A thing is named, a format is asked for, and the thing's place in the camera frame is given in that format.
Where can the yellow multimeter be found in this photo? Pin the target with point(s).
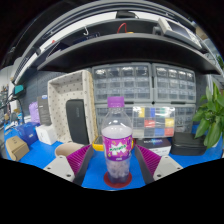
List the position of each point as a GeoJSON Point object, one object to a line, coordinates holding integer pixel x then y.
{"type": "Point", "coordinates": [97, 146]}

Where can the white cardboard box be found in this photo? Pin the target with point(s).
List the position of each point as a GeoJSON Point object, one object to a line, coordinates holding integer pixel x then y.
{"type": "Point", "coordinates": [46, 134]}

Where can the black zipper case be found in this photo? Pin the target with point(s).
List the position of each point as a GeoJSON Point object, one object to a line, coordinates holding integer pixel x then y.
{"type": "Point", "coordinates": [188, 144]}

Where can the dark grey shelf unit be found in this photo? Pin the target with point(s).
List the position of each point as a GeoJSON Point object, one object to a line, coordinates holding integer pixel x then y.
{"type": "Point", "coordinates": [126, 50]}

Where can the flat round red coaster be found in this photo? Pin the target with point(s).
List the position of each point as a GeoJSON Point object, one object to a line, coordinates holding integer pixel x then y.
{"type": "Point", "coordinates": [108, 182]}

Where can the beige dotted storage tray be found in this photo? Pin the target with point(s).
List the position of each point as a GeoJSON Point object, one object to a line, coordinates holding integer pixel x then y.
{"type": "Point", "coordinates": [58, 96]}

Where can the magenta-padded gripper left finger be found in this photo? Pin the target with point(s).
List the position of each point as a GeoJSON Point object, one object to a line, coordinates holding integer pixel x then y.
{"type": "Point", "coordinates": [61, 166]}

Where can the purple plastic bag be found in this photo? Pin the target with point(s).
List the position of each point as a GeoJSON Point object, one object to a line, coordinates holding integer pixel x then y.
{"type": "Point", "coordinates": [34, 113]}

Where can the green leafy potted plant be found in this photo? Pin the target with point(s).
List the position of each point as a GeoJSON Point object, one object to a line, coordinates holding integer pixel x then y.
{"type": "Point", "coordinates": [208, 123]}

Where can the clear box of coloured parts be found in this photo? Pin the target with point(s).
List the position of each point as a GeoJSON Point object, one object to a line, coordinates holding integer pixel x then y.
{"type": "Point", "coordinates": [153, 121]}

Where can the black cardboard box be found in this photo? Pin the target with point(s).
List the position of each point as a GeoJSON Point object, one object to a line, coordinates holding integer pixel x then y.
{"type": "Point", "coordinates": [155, 145]}

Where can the dark grey flat box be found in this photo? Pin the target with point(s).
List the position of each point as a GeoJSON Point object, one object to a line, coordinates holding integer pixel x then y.
{"type": "Point", "coordinates": [44, 110]}

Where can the black rectangular speaker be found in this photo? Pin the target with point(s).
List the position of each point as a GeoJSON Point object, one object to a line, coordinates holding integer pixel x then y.
{"type": "Point", "coordinates": [77, 121]}

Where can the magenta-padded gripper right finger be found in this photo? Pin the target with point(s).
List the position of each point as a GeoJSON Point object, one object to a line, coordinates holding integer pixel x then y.
{"type": "Point", "coordinates": [166, 166]}

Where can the blue plastic box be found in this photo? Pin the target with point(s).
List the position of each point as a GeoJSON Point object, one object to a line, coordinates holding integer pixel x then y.
{"type": "Point", "coordinates": [26, 133]}

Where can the brown cardboard box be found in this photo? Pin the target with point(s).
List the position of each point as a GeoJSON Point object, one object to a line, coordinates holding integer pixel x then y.
{"type": "Point", "coordinates": [16, 148]}

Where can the purple-capped clear drink bottle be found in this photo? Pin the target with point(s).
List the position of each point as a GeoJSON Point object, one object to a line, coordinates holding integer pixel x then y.
{"type": "Point", "coordinates": [117, 146]}

